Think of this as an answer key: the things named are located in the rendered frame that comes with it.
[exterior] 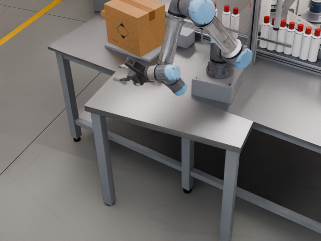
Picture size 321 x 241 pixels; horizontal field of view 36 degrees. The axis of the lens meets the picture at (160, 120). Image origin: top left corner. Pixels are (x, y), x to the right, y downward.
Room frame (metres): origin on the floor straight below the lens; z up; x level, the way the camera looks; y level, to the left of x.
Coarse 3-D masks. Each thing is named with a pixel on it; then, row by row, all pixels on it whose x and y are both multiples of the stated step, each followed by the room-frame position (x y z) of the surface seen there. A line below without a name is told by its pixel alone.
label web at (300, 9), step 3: (300, 0) 2.98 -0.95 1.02; (303, 0) 3.01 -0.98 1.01; (306, 0) 3.05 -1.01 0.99; (309, 0) 3.08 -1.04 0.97; (300, 3) 2.98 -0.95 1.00; (303, 3) 3.02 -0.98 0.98; (306, 3) 3.05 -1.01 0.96; (309, 3) 3.09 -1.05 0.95; (300, 6) 2.99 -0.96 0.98; (303, 6) 3.02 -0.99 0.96; (306, 6) 3.06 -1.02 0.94; (309, 6) 3.10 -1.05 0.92; (300, 9) 3.00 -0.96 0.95; (303, 9) 3.03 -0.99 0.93; (300, 12) 3.00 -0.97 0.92
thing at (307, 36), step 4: (308, 28) 2.49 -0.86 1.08; (308, 32) 2.48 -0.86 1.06; (304, 36) 2.49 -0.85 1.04; (308, 36) 2.48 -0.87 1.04; (304, 40) 2.48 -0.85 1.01; (308, 40) 2.48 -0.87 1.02; (304, 44) 2.48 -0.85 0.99; (308, 44) 2.48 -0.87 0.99; (300, 48) 2.51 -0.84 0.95; (304, 48) 2.48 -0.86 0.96; (308, 48) 2.48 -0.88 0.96; (300, 52) 2.49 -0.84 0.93; (304, 52) 2.48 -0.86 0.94; (308, 52) 2.48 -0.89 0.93; (300, 56) 2.49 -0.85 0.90; (304, 56) 2.48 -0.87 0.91; (304, 60) 2.48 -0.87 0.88
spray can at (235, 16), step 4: (236, 8) 2.78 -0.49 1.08; (236, 12) 2.76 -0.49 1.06; (232, 16) 2.76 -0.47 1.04; (236, 16) 2.75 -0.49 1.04; (232, 20) 2.76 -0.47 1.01; (236, 20) 2.75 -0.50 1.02; (232, 24) 2.76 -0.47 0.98; (236, 24) 2.75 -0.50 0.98; (232, 28) 2.76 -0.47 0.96; (236, 28) 2.75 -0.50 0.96; (232, 32) 2.76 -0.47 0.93; (236, 36) 2.76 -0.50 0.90
